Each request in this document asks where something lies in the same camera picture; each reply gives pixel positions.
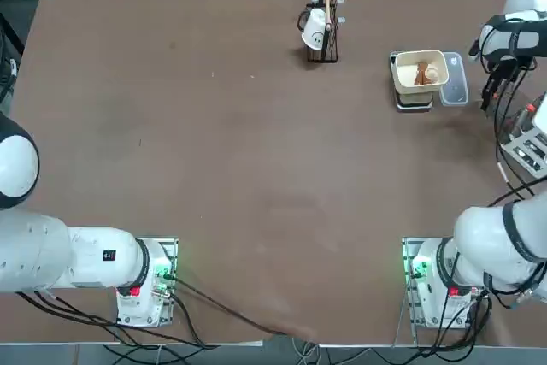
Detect smoked drawer orange handle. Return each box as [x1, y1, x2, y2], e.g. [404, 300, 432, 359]
[520, 99, 540, 129]

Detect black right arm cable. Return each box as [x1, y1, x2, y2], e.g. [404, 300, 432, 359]
[493, 65, 527, 185]

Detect cream rectangular container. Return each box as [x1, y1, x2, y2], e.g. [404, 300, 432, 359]
[393, 49, 450, 95]

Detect black digital kitchen scale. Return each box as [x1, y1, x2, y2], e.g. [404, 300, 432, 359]
[389, 51, 434, 113]

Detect long black table cable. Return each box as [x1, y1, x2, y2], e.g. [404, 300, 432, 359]
[170, 277, 320, 343]

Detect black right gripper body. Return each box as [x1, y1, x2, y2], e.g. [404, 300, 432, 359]
[491, 55, 538, 80]

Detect white smiley mug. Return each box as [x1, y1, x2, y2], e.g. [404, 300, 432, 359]
[297, 7, 332, 50]

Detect clear plastic lid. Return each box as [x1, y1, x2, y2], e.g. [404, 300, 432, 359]
[439, 51, 470, 107]

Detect black left arm base cables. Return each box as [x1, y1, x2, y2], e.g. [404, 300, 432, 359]
[15, 277, 219, 365]

